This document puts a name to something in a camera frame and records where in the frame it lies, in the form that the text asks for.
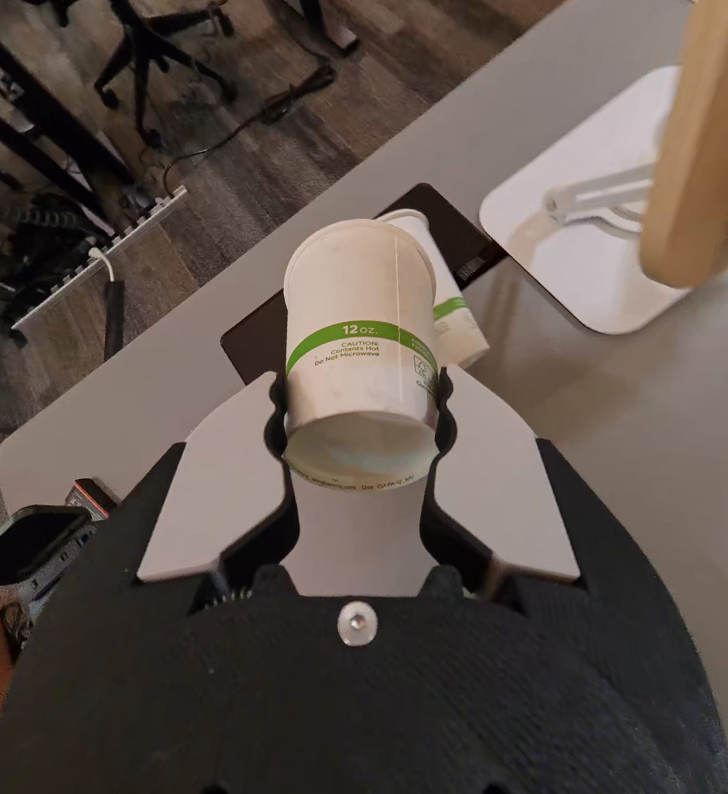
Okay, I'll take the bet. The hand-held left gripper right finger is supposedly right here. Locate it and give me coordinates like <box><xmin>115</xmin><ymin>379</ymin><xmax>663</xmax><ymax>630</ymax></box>
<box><xmin>421</xmin><ymin>369</ymin><xmax>582</xmax><ymax>601</ymax></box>

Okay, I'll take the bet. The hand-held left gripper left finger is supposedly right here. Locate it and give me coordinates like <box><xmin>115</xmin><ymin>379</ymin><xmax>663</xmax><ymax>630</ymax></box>
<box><xmin>136</xmin><ymin>371</ymin><xmax>301</xmax><ymax>596</ymax></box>

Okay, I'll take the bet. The white paper cup green band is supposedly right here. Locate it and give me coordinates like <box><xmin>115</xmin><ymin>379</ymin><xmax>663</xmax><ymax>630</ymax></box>
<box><xmin>282</xmin><ymin>218</ymin><xmax>442</xmax><ymax>492</ymax></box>
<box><xmin>376</xmin><ymin>209</ymin><xmax>490</xmax><ymax>368</ymax></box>

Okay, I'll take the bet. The wooden top desk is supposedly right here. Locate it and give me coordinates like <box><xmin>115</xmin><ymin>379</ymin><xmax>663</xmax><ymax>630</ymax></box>
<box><xmin>0</xmin><ymin>12</ymin><xmax>136</xmax><ymax>208</ymax></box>

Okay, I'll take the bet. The black desktop device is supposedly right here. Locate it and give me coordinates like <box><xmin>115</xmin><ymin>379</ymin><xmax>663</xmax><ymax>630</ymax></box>
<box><xmin>4</xmin><ymin>478</ymin><xmax>120</xmax><ymax>646</ymax></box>

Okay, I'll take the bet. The wooden document stand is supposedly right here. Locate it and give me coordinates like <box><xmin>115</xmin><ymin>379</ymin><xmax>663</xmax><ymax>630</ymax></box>
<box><xmin>478</xmin><ymin>0</ymin><xmax>728</xmax><ymax>336</ymax></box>

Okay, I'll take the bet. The black office chair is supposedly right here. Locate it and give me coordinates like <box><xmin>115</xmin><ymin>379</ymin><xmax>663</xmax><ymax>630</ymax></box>
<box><xmin>23</xmin><ymin>0</ymin><xmax>241</xmax><ymax>150</ymax></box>

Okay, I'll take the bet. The black floor cable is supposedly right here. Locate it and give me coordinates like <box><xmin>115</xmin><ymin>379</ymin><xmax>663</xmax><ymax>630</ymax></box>
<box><xmin>159</xmin><ymin>59</ymin><xmax>340</xmax><ymax>194</ymax></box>

